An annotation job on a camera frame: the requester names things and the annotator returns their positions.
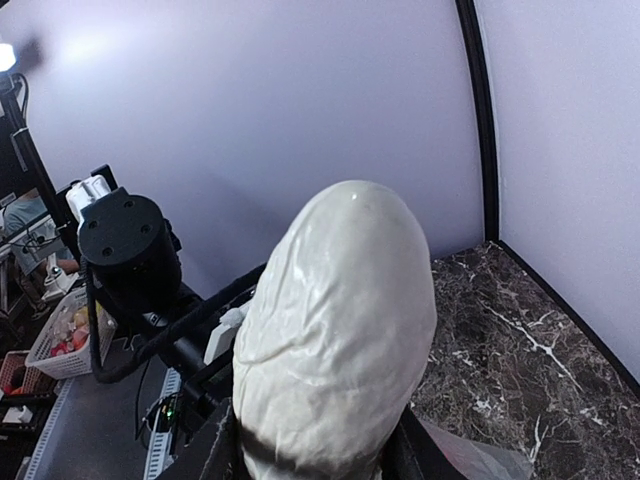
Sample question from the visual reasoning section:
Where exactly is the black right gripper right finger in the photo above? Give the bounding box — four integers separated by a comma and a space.
384, 406, 460, 480

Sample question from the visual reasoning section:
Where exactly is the white slotted cable duct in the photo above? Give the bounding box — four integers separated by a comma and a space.
24, 365, 181, 479

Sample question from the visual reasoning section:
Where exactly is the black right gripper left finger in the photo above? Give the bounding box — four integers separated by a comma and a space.
199, 399, 250, 480

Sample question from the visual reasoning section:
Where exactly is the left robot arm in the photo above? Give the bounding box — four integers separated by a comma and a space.
65, 165, 265, 435

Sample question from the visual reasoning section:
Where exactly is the white toy vegetable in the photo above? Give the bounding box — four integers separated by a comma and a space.
232, 180, 437, 479

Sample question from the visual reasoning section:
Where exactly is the right black frame post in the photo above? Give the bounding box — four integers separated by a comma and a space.
455, 0, 500, 242

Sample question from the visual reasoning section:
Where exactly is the clear zip top bag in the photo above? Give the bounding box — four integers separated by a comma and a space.
421, 420, 533, 480

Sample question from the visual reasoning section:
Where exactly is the white basket of toys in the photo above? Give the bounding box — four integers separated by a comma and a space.
25, 288, 92, 380

